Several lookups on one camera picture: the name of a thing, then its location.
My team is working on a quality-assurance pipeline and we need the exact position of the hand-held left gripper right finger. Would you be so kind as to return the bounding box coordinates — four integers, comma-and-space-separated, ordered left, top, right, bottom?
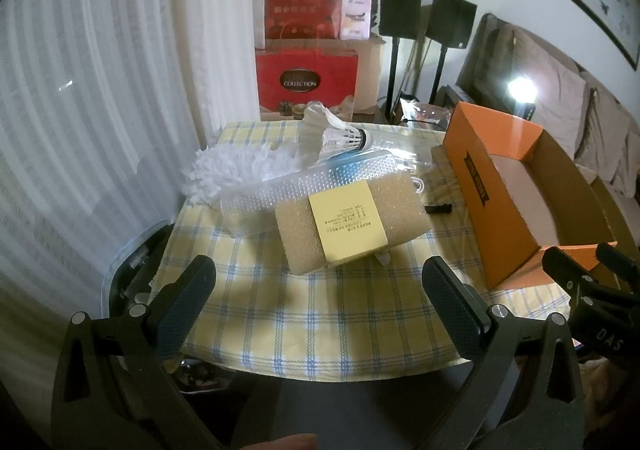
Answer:
422, 256, 586, 450

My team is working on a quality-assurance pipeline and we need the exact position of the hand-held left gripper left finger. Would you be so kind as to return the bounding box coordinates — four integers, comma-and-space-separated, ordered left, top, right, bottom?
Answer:
50, 255, 221, 450

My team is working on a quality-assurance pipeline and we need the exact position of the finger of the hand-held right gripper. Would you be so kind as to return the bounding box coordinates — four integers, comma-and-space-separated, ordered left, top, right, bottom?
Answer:
542, 246, 603, 303
596, 242, 640, 283

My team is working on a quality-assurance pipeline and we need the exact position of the orange cardboard box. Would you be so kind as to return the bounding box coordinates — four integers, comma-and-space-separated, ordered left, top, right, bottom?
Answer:
431, 101, 640, 291

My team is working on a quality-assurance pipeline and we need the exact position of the brown sponge with yellow label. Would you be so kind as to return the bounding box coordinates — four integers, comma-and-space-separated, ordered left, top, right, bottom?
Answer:
274, 174, 432, 277

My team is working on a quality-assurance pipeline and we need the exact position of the white feather shuttlecock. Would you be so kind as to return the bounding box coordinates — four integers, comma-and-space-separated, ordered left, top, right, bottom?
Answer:
299, 102, 373, 163

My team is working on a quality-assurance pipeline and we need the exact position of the person's left hand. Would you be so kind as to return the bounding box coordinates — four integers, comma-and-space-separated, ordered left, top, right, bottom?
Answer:
239, 432, 319, 450

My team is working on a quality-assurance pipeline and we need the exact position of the clear plastic storage bin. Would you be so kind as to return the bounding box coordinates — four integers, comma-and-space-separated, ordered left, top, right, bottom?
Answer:
100, 222, 176, 331

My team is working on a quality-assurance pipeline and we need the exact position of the yellow checked tablecloth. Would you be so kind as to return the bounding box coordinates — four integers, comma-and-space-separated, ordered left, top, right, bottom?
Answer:
165, 120, 571, 371

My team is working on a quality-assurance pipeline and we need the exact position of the brown cushion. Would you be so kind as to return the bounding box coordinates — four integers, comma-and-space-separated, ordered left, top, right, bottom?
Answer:
575, 72, 636, 181
492, 24, 588, 151

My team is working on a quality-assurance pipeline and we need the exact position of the clear dotted plastic pouch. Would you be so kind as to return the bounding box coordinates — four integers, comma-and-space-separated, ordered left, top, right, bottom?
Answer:
219, 150, 396, 235

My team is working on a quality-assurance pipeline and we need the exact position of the portable lamp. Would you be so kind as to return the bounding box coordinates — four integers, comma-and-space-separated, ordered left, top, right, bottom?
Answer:
505, 74, 538, 121

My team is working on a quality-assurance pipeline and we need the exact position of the clear plastic bag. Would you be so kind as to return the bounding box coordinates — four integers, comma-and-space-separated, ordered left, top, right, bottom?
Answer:
397, 97, 453, 131

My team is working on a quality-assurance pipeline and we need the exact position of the black speaker stand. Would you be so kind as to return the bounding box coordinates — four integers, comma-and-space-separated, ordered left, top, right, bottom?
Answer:
429, 46, 448, 103
385, 37, 401, 118

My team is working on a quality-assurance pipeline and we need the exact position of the brown cardboard box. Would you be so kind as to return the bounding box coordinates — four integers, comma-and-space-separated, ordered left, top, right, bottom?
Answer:
350, 34, 387, 113

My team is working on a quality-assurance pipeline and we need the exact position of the sheer white curtain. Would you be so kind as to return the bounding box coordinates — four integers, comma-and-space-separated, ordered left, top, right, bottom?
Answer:
0, 0, 201, 321

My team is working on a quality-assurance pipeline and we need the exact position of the black speaker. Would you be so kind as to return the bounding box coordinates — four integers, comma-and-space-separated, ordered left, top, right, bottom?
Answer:
380, 0, 425, 39
425, 0, 478, 50

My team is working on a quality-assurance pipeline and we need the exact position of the white drape curtain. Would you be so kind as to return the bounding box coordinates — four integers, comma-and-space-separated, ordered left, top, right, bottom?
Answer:
170, 0, 273, 155

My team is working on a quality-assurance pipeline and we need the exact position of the pink and white package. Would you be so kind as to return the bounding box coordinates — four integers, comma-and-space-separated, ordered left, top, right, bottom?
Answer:
340, 0, 373, 40

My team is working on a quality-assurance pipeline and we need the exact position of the red gift bag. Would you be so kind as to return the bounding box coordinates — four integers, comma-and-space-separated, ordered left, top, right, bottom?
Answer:
264, 0, 346, 40

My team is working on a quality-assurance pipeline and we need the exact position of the red paper bag with handles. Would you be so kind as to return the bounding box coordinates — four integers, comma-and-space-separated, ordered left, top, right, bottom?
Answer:
254, 22, 360, 121

